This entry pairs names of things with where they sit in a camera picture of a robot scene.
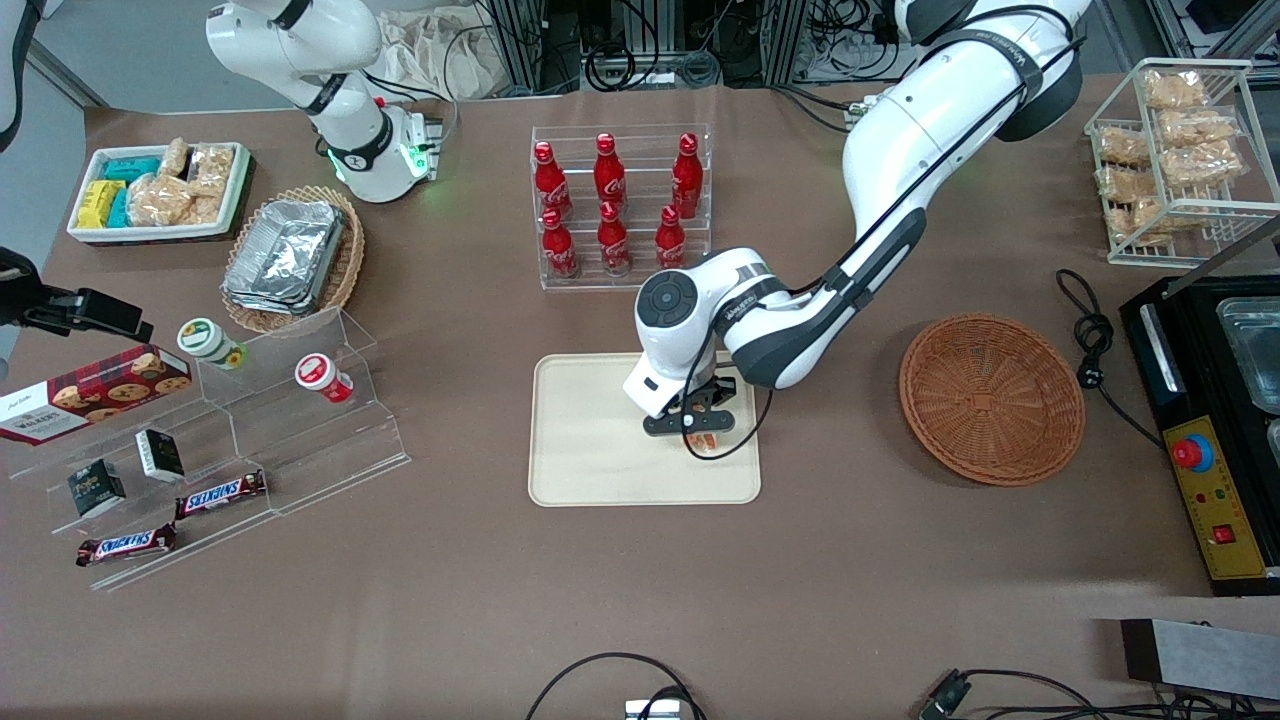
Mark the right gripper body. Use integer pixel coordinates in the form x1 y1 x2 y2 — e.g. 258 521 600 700
0 248 47 328

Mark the cream plastic tray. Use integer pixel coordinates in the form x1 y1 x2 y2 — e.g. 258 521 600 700
528 350 763 507

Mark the light wicker basket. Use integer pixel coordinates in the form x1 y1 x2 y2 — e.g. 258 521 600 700
220 185 366 336

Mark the brown round wicker basket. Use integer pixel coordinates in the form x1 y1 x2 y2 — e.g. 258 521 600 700
898 313 1087 488

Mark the red tartan Walkers cookie box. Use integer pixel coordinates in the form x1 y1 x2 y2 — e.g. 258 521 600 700
0 345 193 446

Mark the white rectangular bin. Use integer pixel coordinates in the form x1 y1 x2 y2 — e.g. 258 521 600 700
67 142 251 246

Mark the yellow snack packet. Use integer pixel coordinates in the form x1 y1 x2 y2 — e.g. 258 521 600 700
77 180 126 230

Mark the green sunflower yogurt cup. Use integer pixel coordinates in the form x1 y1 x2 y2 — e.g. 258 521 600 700
178 317 248 371

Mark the red cola bottle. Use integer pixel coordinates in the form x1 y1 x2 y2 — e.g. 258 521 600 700
540 207 581 279
597 200 633 277
655 205 689 269
532 140 573 219
672 132 704 219
594 132 627 206

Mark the black box white label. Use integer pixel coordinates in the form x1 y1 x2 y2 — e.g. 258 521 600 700
135 428 186 484

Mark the aluminium foil container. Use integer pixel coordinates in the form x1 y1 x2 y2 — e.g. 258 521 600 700
228 198 346 301
222 270 336 317

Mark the black box gold print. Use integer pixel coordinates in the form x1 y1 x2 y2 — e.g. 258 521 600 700
67 458 128 519

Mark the Snickers chocolate bar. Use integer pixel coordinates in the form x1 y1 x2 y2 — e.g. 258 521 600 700
75 522 179 568
175 470 268 519

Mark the red yogurt cup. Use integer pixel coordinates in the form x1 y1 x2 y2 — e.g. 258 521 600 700
295 352 354 404

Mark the clear acrylic bottle rack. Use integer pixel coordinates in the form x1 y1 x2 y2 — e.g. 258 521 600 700
530 123 713 291

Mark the clear acrylic step riser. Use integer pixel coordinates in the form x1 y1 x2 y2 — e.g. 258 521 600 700
195 305 411 516
5 370 286 593

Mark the white crumpled cloth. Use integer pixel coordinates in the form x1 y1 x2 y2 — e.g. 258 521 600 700
378 8 501 101

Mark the clear bag of fried snacks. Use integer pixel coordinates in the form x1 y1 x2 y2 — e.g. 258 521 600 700
1160 140 1251 191
1158 108 1241 151
1097 125 1151 166
1105 198 1171 246
1095 163 1151 206
1143 68 1209 111

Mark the black sealing machine yellow panel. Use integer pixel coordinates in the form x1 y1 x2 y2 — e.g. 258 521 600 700
1118 215 1280 598

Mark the dark rectangular box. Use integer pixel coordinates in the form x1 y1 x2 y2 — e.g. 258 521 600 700
1120 618 1280 701

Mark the black looped cable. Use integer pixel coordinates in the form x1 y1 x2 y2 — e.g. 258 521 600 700
525 652 706 720

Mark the black cable bundle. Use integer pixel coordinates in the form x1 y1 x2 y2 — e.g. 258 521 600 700
580 40 723 93

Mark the black cable with connector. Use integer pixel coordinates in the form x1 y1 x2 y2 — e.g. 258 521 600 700
918 668 1101 720

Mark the aluminium frame rack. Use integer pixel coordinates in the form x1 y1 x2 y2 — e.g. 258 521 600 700
478 0 901 96

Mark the black power cable with plug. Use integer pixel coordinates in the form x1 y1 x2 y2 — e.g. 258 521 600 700
1055 268 1166 448

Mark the white wire rack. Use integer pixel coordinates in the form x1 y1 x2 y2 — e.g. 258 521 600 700
1085 58 1280 269

